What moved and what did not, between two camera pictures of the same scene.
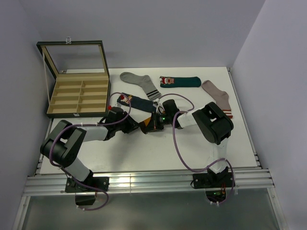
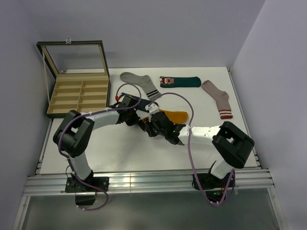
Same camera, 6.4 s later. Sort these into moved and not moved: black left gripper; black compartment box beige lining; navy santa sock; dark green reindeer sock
Moved: black left gripper
Not moved: dark green reindeer sock; navy santa sock; black compartment box beige lining
